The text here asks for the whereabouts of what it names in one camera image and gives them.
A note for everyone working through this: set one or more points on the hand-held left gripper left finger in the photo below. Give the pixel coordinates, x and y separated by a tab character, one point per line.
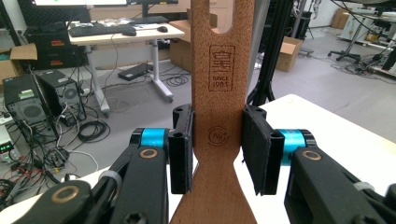
179	149

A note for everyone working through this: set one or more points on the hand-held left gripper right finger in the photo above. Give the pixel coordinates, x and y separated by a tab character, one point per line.
258	149

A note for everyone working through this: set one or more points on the wooden spatula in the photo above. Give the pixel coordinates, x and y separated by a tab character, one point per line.
218	109

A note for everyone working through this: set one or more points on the white grid paper mat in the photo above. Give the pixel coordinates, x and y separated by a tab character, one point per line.
339	133

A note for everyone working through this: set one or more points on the black tripod stand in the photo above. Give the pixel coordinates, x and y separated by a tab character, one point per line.
274	62

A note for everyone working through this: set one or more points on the flat black box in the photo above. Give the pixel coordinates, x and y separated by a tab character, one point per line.
134	71

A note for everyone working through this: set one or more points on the large open cardboard box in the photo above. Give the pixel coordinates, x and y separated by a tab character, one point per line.
288	54

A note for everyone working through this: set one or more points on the cardboard box under desk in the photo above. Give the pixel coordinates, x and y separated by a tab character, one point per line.
180	46

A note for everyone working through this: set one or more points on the black computer mouse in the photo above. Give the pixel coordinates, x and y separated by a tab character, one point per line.
162	29

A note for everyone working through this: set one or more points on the black computer tower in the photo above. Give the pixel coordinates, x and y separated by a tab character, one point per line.
67	93
25	105

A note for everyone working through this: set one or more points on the white desk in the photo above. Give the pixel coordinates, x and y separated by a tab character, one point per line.
124	34

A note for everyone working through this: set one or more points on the black wheeled stand base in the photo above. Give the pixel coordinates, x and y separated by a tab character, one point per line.
345	53

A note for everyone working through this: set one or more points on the black keyboard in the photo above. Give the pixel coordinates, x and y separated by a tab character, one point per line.
99	30

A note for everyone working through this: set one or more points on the black case red labels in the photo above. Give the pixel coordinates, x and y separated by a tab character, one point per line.
53	49

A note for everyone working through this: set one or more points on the small power supply unit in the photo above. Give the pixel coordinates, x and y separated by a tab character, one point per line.
5	144

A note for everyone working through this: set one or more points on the cardboard box with flap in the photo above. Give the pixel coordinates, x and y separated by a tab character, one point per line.
15	62

